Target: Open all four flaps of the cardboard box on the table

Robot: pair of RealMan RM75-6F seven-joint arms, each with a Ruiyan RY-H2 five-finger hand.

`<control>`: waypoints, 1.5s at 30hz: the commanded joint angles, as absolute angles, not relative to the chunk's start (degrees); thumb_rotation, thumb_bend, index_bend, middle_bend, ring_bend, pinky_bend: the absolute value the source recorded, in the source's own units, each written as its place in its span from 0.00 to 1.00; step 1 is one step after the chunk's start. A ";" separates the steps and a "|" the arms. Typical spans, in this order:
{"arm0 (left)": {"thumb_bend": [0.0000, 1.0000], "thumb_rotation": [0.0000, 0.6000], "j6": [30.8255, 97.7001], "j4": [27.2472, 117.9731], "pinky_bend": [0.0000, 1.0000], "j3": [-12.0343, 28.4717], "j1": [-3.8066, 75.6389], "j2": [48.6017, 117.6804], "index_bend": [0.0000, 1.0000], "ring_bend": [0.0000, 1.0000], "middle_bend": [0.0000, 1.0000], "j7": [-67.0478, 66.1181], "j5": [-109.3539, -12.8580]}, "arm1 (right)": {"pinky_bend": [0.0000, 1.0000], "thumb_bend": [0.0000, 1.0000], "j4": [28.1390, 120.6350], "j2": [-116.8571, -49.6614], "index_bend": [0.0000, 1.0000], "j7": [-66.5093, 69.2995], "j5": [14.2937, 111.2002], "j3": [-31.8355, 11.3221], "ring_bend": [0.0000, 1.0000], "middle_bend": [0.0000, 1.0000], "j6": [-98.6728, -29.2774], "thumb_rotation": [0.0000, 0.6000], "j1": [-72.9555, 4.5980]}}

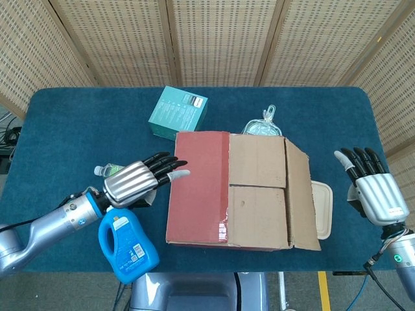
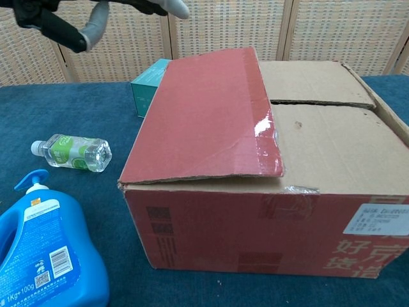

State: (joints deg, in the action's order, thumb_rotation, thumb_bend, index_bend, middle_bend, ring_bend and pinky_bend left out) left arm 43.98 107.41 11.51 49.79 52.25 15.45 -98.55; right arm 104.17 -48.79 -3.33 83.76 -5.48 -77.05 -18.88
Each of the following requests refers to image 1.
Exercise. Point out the wooden rattan folding screen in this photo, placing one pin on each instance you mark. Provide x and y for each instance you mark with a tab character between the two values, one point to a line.
220	39

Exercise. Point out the white pole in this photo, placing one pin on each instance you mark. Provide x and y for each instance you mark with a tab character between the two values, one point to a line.
282	291

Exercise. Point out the blue detergent bottle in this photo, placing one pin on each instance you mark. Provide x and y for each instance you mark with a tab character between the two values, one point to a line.
129	252

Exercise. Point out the beige pulp food container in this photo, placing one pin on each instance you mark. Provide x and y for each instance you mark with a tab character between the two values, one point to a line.
324	210

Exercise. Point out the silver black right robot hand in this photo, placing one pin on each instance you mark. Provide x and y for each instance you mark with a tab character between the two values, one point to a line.
382	197

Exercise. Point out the clear green-label water bottle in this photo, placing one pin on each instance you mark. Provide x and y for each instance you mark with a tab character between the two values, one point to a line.
107	170

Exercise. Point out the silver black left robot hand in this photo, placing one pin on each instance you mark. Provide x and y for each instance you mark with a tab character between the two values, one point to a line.
129	183

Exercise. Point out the black flat bar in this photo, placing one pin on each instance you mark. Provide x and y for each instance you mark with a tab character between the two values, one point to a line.
350	273

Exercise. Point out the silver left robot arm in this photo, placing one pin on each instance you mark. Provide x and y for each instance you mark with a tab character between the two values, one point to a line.
48	223

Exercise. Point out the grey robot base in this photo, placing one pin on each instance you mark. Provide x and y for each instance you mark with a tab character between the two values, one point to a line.
181	291

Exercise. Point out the red taped cardboard box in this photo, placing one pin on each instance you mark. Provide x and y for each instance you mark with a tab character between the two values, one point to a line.
259	194

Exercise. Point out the teal product box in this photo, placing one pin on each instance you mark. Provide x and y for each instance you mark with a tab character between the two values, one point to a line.
175	113

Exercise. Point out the clear plastic bag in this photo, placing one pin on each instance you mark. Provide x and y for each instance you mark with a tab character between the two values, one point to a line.
262	128

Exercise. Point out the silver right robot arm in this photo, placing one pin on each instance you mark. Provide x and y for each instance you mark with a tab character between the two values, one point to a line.
405	269

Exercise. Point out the blue table cloth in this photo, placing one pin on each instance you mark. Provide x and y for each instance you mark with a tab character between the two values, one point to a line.
81	129

